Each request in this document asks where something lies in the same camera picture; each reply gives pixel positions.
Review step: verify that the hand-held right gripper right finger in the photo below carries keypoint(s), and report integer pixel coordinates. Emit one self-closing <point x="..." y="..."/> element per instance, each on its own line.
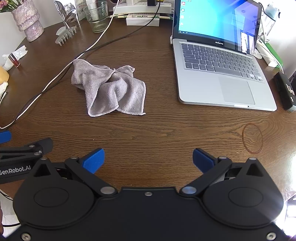
<point x="202" y="160"/>

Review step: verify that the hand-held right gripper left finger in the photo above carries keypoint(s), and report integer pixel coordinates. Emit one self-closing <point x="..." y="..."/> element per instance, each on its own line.
<point x="93" y="161"/>

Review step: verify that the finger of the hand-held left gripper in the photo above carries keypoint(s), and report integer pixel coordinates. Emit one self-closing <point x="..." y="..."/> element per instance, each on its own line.
<point x="4" y="136"/>
<point x="39" y="146"/>

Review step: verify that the grey towel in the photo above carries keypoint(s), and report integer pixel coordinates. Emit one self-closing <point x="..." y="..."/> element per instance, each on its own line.
<point x="120" y="92"/>

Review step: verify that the white paper scrap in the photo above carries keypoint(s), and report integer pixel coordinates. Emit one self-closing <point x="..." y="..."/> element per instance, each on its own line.
<point x="3" y="89"/>

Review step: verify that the yellow round object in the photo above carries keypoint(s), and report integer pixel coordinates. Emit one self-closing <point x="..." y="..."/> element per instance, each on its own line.
<point x="3" y="75"/>

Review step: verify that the small red bottle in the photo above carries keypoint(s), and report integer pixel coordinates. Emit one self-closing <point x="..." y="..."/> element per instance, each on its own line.
<point x="15" y="61"/>

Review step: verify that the silver laptop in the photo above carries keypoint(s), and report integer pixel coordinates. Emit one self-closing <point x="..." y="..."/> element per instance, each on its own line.
<point x="208" y="81"/>

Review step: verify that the crumpled white tissue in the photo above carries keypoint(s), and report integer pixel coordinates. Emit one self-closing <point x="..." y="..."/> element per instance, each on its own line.
<point x="20" y="52"/>

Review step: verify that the black printed box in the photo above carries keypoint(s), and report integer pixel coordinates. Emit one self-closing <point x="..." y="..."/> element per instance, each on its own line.
<point x="283" y="90"/>

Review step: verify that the grey hair claw clip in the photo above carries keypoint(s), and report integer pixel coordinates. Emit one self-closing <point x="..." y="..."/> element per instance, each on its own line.
<point x="63" y="34"/>

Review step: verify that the mottled pink vase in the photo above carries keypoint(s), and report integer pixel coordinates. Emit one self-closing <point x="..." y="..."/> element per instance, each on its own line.
<point x="30" y="23"/>

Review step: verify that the white and green box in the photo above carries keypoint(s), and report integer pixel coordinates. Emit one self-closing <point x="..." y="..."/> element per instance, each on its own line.
<point x="275" y="53"/>

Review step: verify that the pink flower bouquet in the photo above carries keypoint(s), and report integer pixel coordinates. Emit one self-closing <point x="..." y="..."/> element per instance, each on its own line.
<point x="5" y="3"/>

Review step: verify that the clear glass cup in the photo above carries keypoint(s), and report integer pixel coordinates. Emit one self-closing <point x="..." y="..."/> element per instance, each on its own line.
<point x="98" y="23"/>

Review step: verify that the crumpled silver foil wrapper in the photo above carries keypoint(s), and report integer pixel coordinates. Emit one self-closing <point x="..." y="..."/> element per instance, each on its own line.
<point x="69" y="11"/>

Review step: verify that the white printed packet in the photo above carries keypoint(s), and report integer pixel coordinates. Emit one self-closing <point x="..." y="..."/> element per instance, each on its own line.
<point x="81" y="10"/>

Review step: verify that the white power strip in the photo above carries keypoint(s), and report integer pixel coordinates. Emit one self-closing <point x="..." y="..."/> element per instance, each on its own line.
<point x="138" y="8"/>

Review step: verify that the clear plastic bag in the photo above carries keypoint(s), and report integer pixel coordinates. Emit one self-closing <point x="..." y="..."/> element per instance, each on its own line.
<point x="271" y="11"/>

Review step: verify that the black power plug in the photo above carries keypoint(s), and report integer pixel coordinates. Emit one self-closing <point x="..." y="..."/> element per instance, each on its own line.
<point x="152" y="2"/>

